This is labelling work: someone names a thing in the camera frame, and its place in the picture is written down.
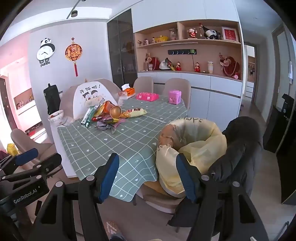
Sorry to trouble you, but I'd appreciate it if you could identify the white wood wall cabinet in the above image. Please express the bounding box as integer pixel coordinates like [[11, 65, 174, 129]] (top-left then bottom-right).
[[132, 0, 244, 131]]

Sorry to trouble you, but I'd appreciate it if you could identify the panda wall clock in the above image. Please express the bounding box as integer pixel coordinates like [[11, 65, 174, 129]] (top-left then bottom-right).
[[37, 38, 55, 67]]

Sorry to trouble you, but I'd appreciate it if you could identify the green checked tablecloth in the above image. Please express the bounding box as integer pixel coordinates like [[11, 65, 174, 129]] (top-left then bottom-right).
[[57, 94, 188, 202]]

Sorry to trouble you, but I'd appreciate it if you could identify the pink cube box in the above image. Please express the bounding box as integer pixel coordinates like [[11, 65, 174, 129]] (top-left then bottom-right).
[[168, 90, 181, 105]]

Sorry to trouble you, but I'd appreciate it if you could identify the yellow purple snack packet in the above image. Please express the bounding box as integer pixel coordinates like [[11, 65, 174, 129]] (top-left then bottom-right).
[[102, 117, 126, 124]]

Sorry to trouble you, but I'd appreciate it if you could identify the black appliance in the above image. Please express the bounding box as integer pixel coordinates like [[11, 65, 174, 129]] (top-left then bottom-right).
[[263, 94, 295, 153]]

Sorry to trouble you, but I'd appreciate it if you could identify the dark glass door cabinet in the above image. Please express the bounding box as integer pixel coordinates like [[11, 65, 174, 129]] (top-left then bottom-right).
[[107, 10, 138, 90]]

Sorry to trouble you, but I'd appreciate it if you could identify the panda plush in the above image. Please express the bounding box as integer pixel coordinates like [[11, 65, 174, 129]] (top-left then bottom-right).
[[205, 30, 220, 40]]

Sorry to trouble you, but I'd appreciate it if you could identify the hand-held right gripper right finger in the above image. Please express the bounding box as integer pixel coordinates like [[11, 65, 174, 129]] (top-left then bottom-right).
[[175, 153, 270, 241]]

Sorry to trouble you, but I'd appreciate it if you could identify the red round hanging ornament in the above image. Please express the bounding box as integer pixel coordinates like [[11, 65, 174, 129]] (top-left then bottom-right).
[[65, 37, 83, 77]]

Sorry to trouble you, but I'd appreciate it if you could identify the yellow plastic bag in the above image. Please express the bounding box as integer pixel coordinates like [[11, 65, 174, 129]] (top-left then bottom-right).
[[156, 117, 228, 198]]

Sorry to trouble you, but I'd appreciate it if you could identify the orange tissue box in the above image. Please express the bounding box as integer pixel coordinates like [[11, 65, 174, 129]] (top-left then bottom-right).
[[119, 84, 136, 100]]

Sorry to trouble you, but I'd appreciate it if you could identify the red framed picture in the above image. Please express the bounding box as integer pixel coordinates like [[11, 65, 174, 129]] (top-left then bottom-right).
[[221, 26, 239, 42]]

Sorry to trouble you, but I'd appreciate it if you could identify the ceiling track light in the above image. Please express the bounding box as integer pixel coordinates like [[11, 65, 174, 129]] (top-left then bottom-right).
[[67, 0, 86, 19]]

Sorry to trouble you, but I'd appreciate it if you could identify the orange packet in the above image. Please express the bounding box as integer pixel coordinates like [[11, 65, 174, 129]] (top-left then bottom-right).
[[102, 101, 116, 115]]

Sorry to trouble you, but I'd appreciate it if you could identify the black bag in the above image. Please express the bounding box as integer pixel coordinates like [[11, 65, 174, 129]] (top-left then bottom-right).
[[43, 83, 61, 115]]

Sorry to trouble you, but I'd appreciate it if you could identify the pink tray box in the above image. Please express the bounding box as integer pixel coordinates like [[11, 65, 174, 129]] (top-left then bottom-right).
[[136, 92, 160, 102]]

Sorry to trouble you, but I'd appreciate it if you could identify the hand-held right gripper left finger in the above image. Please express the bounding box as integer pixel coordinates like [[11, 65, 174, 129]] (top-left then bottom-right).
[[33, 153, 121, 241]]

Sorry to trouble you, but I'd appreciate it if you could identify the green white milk carton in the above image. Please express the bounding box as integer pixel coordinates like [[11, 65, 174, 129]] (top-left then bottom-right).
[[81, 105, 99, 128]]

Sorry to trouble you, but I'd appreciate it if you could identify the black hook rack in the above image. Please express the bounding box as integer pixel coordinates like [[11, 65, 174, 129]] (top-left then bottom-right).
[[168, 49, 197, 55]]

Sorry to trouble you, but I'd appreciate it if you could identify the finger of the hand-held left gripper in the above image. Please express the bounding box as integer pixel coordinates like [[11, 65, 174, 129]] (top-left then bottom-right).
[[0, 148, 39, 175], [0, 153, 63, 199]]

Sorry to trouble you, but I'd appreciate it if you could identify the gold cup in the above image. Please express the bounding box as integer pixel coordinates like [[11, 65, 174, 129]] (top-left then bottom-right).
[[109, 105, 122, 118]]

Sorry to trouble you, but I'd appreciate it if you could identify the large red dressed doll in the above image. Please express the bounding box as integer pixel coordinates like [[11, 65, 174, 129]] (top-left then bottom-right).
[[218, 53, 241, 77]]

